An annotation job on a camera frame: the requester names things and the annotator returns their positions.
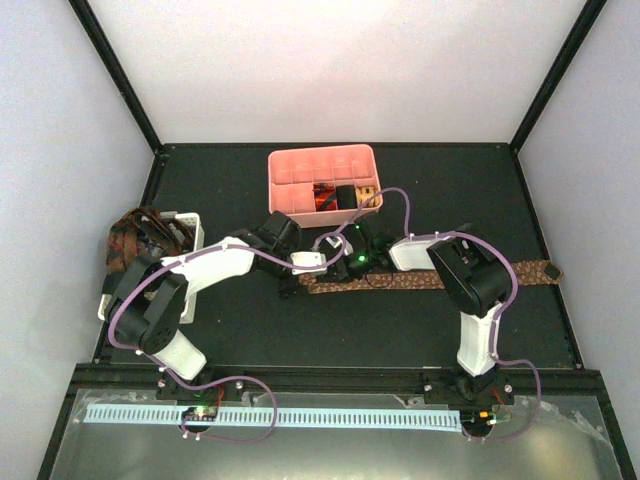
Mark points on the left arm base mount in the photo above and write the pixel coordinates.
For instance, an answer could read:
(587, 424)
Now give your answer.
(202, 404)

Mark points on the left black frame post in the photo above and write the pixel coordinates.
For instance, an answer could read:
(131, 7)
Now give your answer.
(98, 38)

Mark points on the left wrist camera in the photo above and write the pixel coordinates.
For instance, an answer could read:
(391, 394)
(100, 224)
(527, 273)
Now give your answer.
(308, 262)

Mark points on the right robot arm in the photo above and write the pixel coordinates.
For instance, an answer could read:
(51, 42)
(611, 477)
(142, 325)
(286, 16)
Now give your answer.
(478, 279)

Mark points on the yellow black rolled tie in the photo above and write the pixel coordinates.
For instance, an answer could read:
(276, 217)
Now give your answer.
(366, 195)

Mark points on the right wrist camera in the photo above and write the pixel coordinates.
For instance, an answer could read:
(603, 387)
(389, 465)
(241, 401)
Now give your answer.
(330, 245)

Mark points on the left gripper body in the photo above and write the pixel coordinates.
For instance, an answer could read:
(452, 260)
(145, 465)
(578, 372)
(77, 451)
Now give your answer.
(287, 288)

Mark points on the brown floral tie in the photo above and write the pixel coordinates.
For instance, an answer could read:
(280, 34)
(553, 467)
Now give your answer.
(528, 273)

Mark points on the light blue slotted cable duct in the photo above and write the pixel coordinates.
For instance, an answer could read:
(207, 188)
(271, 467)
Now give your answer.
(263, 417)

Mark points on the orange black rolled tie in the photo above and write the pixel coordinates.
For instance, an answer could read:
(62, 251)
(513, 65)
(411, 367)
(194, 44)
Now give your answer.
(325, 197)

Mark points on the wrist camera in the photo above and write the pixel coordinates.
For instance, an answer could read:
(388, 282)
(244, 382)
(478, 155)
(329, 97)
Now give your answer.
(308, 262)
(330, 245)

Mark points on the black frame post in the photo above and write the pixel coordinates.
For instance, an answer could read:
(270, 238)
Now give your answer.
(98, 38)
(570, 47)

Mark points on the pile of dark ties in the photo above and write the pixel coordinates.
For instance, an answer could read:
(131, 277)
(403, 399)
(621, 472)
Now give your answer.
(145, 230)

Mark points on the right black frame post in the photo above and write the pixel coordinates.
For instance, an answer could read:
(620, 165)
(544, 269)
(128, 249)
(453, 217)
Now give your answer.
(570, 47)

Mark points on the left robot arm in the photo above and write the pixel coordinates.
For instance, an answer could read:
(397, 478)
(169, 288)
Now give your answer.
(145, 311)

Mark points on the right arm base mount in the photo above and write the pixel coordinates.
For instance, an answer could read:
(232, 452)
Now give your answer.
(481, 401)

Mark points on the pink divided organizer box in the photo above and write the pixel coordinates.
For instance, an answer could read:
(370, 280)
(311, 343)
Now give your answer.
(292, 173)

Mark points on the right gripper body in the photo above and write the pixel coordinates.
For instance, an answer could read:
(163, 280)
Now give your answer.
(355, 269)

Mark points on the white basket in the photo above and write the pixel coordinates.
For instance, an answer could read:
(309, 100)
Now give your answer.
(192, 220)

